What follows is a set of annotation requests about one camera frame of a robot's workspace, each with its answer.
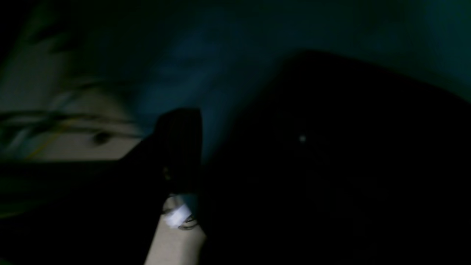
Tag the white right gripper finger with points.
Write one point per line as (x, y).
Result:
(112, 219)

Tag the black t-shirt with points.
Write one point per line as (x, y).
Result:
(341, 162)

